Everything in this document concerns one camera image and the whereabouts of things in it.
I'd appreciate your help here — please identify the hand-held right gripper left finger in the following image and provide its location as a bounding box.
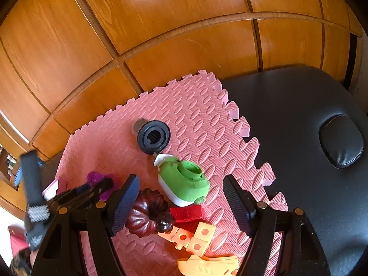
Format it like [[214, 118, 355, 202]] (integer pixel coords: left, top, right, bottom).
[[30, 174, 141, 276]]

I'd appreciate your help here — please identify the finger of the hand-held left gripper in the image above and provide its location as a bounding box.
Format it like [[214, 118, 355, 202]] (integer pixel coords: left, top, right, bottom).
[[50, 177, 114, 207]]

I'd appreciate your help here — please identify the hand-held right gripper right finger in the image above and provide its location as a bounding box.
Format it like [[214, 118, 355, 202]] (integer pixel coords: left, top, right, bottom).
[[223, 175, 331, 276]]

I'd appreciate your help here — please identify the purple plastic toy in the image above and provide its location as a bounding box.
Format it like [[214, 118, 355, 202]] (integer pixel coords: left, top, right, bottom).
[[86, 171, 117, 201]]

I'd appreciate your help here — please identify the dark red toy pumpkin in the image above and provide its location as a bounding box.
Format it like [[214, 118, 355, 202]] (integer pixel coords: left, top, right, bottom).
[[125, 188, 177, 239]]

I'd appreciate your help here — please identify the pink storage box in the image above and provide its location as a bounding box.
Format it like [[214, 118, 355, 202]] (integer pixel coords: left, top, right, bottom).
[[42, 176, 68, 201]]

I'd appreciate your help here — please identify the green and white toy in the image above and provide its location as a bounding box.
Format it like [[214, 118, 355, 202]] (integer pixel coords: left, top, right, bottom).
[[154, 153, 210, 208]]

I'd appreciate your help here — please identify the black round filter cap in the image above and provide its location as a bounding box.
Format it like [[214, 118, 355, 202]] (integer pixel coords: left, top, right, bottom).
[[132, 118, 172, 155]]

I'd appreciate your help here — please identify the blue notched strip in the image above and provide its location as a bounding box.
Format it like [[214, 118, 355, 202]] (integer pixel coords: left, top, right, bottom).
[[14, 165, 24, 186]]

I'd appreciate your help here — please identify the wooden side cabinet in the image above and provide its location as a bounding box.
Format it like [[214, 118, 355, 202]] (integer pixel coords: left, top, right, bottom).
[[0, 112, 32, 216]]

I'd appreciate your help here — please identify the peach cube block with holes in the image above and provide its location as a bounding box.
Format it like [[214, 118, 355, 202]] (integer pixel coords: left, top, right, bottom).
[[185, 221, 216, 256]]

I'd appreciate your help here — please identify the red toy block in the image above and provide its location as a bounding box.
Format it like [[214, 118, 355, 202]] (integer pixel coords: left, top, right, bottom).
[[169, 205, 206, 224]]

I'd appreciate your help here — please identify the orange cube block with holes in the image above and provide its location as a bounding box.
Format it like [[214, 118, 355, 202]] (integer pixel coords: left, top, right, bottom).
[[157, 225, 194, 251]]

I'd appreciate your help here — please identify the pale orange toy boat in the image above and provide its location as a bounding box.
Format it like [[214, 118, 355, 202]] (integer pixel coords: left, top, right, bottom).
[[177, 254, 240, 276]]

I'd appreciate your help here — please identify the pink foam puzzle mat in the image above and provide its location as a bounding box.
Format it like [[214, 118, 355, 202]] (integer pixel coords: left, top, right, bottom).
[[56, 69, 288, 276]]

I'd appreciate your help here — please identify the black padded massage bed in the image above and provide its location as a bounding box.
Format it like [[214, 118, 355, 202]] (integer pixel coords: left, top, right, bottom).
[[34, 66, 368, 276]]

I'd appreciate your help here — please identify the black padded face-hole plug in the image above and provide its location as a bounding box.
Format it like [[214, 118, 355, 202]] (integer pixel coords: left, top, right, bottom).
[[319, 114, 365, 168]]

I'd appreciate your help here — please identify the wooden panelled wardrobe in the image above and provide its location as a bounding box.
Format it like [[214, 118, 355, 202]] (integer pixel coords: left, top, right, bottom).
[[0, 0, 364, 163]]

